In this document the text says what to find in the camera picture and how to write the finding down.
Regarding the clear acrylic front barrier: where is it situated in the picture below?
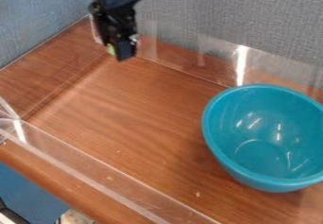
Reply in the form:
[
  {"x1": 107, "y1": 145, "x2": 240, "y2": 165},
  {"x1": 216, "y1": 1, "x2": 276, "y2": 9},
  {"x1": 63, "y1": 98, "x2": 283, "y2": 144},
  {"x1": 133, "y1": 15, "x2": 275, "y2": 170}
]
[{"x1": 0, "y1": 97, "x2": 220, "y2": 224}]

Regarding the red toy strawberry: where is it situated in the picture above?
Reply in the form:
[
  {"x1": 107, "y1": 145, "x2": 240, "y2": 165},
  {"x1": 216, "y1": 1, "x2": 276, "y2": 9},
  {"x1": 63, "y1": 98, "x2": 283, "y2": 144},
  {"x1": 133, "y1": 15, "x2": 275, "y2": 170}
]
[{"x1": 107, "y1": 43, "x2": 116, "y2": 56}]

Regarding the blue plastic bowl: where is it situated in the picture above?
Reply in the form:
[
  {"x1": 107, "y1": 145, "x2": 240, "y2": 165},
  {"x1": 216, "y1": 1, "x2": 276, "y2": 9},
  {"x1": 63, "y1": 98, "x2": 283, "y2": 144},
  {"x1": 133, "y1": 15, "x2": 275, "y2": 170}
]
[{"x1": 201, "y1": 84, "x2": 323, "y2": 193}]

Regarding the clear acrylic barrier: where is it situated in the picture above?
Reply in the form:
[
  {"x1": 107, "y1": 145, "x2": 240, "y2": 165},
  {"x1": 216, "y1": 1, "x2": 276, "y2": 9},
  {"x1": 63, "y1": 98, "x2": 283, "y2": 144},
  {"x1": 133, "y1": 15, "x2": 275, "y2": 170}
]
[
  {"x1": 0, "y1": 97, "x2": 220, "y2": 224},
  {"x1": 137, "y1": 19, "x2": 323, "y2": 102}
]

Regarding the clear acrylic back barrier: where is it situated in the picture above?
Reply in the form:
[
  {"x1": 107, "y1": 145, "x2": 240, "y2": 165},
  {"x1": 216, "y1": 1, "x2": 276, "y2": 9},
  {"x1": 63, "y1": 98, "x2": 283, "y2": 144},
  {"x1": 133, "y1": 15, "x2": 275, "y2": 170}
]
[{"x1": 137, "y1": 19, "x2": 323, "y2": 102}]

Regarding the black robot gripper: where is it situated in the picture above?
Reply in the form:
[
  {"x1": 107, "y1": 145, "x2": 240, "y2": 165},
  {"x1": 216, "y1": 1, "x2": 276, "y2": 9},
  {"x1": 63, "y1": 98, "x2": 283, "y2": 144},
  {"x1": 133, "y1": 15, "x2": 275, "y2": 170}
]
[{"x1": 89, "y1": 0, "x2": 140, "y2": 61}]

